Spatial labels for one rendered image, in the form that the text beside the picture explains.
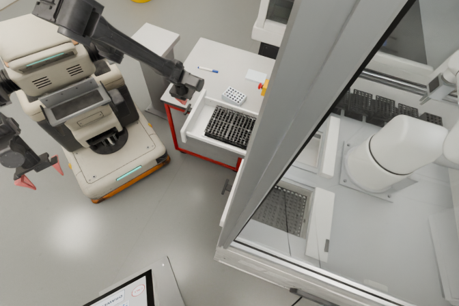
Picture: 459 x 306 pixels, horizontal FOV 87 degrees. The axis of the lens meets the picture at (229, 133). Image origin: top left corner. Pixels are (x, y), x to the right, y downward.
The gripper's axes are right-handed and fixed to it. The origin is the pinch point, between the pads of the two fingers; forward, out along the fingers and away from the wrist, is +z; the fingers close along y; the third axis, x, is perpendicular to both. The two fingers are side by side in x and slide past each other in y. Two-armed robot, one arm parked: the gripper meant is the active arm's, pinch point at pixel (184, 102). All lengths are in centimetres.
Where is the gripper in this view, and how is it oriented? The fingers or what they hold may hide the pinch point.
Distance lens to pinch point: 117.1
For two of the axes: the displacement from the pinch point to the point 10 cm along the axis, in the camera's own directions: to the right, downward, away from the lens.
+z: -0.7, 5.1, 8.6
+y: 9.4, 3.1, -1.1
